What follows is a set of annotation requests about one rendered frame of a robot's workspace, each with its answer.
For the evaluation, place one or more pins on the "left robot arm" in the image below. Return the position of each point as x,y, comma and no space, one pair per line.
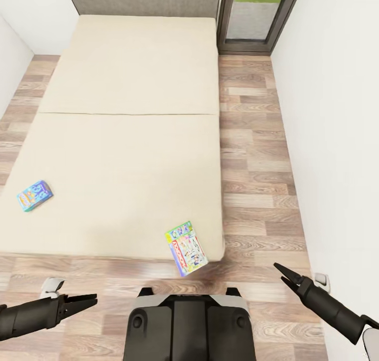
46,312

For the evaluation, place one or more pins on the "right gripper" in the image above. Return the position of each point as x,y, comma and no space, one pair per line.
314,298

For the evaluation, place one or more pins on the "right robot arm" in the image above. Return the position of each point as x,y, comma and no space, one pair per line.
314,294

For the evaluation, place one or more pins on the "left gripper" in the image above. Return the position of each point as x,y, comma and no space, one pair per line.
48,312

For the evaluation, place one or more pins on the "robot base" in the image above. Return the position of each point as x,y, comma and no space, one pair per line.
189,327

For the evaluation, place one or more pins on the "board game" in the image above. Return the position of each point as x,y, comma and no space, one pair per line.
34,196
186,248

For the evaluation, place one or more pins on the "door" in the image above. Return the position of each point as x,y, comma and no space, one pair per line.
251,27

